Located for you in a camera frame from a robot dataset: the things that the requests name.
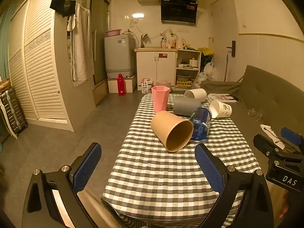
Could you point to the teal curtain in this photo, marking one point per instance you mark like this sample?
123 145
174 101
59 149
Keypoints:
4 42

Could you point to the blue plastic water bottle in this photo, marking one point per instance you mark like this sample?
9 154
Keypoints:
201 126

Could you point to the red bottle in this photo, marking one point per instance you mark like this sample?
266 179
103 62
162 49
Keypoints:
121 85

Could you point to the metal faucet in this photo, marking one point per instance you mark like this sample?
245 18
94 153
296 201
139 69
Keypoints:
143 40

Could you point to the white cup with plant print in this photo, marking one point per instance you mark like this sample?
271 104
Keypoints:
224 110

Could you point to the magazine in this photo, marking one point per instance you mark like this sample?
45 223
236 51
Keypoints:
223 97

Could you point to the small printed cardboard box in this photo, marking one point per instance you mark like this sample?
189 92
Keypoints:
146 86

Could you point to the black hanging cloth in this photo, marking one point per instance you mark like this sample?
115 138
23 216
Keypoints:
62 4

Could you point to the white washing machine stand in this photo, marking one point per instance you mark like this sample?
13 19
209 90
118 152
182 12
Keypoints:
112 85

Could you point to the white hanging towel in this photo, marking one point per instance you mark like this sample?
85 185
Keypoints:
79 47

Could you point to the white plastic bag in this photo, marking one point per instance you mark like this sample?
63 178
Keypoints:
199 79
209 69

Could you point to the white louvred wardrobe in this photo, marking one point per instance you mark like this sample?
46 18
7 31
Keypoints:
40 64

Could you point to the wall lamp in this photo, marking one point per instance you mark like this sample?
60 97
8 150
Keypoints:
138 16

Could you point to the grey cup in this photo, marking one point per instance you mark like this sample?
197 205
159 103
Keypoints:
185 106

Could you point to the brown paper cup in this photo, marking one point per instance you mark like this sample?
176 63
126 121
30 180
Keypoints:
163 125

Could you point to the dark ribbed suitcase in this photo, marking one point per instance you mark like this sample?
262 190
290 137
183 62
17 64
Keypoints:
11 110

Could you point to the open kitchen shelf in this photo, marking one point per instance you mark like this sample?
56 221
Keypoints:
200 61

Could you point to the person's right hand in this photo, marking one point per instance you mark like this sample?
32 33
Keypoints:
287 205

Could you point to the pink cup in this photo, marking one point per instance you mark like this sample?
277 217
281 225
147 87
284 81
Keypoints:
160 102

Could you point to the glass shower door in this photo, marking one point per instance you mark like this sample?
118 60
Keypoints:
98 40

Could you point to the pink basin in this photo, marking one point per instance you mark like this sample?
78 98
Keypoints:
114 32

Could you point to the pink bottle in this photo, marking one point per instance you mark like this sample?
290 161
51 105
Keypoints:
163 44

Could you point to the egg tray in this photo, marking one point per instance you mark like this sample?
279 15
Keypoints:
183 83

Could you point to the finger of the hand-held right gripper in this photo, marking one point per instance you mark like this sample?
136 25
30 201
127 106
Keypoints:
291 135
266 143

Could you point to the white sink cabinet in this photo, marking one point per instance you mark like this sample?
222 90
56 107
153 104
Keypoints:
152 66

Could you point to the beige cup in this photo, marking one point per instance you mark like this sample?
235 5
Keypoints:
198 94

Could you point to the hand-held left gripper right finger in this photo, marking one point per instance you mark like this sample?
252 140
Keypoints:
209 168

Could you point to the white door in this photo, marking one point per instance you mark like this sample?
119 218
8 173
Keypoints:
223 28

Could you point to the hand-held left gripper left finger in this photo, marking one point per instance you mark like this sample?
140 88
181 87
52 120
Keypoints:
87 167

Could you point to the grey washing machine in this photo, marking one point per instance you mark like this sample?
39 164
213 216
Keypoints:
118 54

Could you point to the grey checked tablecloth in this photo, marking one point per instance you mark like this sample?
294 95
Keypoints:
154 173

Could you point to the clear plastic wrapper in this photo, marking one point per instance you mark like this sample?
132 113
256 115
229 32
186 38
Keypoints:
255 114

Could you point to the black range hood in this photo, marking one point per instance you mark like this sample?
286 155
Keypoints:
178 10

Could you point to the white kettle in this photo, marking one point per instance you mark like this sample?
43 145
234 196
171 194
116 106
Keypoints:
179 43

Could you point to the grey sofa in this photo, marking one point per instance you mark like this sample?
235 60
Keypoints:
261 92

